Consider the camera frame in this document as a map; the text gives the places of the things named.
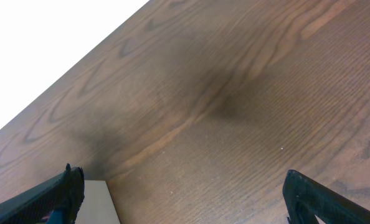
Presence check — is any white pink-lined cardboard box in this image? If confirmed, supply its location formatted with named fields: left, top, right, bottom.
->
left=75, top=180, right=120, bottom=224

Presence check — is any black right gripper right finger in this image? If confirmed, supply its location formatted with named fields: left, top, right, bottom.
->
left=282, top=170, right=370, bottom=224

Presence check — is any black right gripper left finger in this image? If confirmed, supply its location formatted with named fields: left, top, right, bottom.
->
left=0, top=164, right=85, bottom=223

